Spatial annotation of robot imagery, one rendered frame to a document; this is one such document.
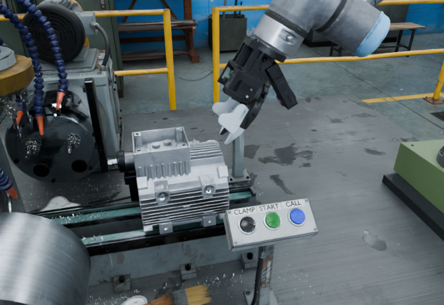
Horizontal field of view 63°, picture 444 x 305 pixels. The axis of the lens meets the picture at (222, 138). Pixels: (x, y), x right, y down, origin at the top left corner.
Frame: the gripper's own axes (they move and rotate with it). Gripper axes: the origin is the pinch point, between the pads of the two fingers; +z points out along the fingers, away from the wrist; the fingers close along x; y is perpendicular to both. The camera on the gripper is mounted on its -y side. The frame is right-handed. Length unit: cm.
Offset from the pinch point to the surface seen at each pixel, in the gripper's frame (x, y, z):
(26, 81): -2.9, 39.4, 6.6
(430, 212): -1, -70, -2
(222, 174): 1.5, -2.9, 8.7
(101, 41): -315, 19, 74
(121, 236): -1.5, 9.5, 34.6
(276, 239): 19.6, -10.1, 8.5
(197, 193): 2.3, 0.2, 14.6
